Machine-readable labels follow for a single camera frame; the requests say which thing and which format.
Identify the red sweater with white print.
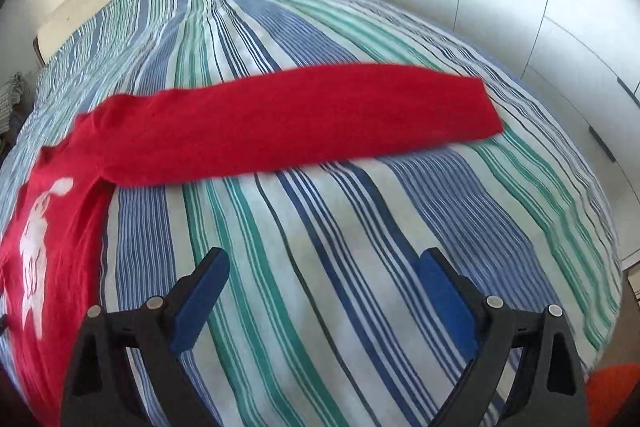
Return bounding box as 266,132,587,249
0,63,505,408

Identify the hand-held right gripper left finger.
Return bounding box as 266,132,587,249
60,247,232,427

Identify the striped cloth pile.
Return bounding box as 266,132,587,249
0,74,24,138

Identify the red shaggy rug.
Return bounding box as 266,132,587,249
585,364,640,427

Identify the dark wardrobe handle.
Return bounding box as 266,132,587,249
589,126,614,164

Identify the striped bedspread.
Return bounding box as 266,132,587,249
0,0,626,427

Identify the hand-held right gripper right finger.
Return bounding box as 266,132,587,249
419,248,591,427

